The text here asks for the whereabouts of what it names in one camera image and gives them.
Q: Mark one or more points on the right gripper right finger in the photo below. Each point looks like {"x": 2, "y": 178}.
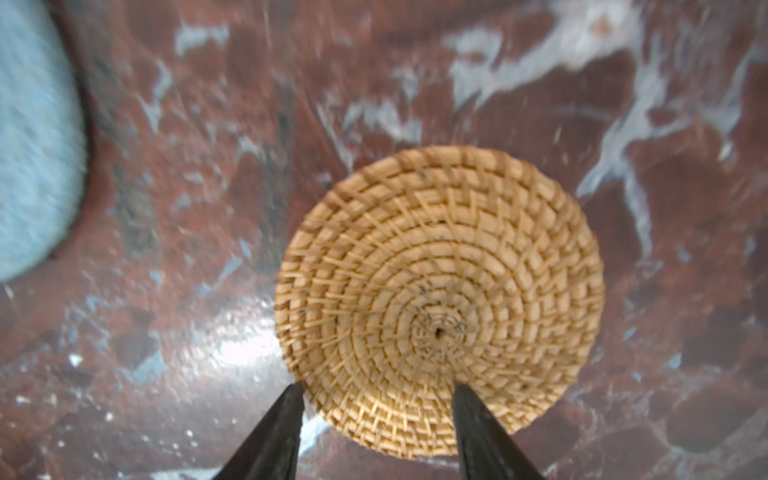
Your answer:
{"x": 485, "y": 449}

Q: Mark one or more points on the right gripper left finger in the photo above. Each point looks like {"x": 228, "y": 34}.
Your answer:
{"x": 271, "y": 450}

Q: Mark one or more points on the rattan wicker coaster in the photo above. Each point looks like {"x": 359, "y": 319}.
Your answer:
{"x": 432, "y": 267}

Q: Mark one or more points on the grey blue woven coaster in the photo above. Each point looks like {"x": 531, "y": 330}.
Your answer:
{"x": 44, "y": 159}

